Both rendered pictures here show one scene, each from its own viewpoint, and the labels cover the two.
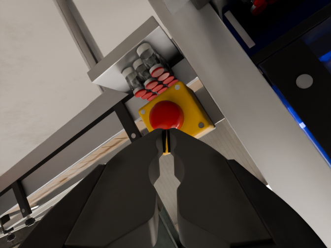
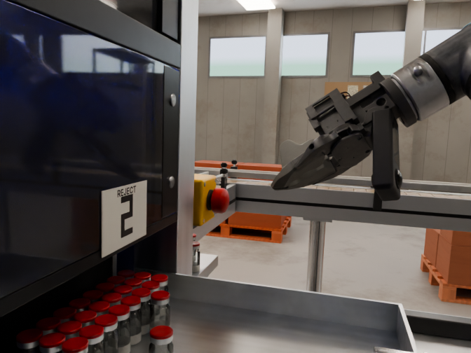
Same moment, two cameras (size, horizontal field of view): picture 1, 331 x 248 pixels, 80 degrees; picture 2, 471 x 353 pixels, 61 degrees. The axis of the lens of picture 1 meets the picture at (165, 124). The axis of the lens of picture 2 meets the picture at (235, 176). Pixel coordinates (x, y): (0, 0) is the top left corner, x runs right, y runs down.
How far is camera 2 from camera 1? 0.54 m
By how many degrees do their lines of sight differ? 59
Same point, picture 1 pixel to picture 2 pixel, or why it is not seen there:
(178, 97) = (205, 213)
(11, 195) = not seen: hidden behind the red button
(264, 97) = (182, 183)
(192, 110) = (204, 197)
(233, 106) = (190, 188)
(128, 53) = (203, 267)
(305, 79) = (172, 183)
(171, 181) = not seen: outside the picture
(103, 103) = not seen: hidden behind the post
